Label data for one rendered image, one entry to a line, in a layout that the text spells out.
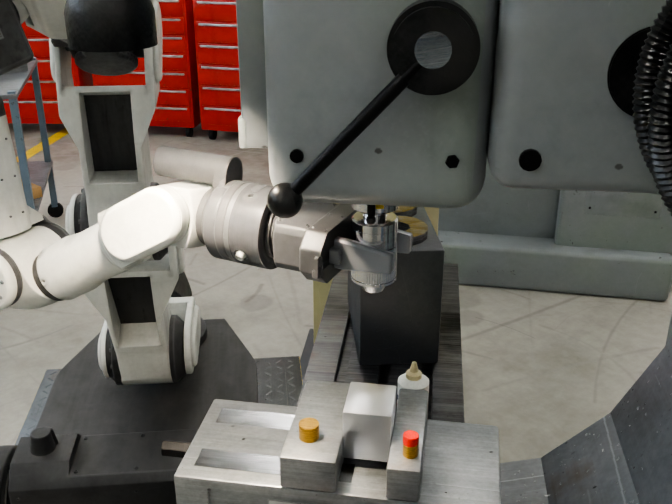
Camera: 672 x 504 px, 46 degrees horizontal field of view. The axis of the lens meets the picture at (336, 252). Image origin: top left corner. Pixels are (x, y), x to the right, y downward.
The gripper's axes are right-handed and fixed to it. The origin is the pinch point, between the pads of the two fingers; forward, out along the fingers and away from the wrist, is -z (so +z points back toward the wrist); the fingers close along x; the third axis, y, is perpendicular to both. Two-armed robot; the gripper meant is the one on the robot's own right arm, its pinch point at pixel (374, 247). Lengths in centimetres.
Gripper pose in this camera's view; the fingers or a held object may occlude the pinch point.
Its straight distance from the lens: 81.1
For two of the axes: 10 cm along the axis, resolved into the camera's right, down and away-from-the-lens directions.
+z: -9.1, -1.8, 3.7
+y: -0.1, 9.1, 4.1
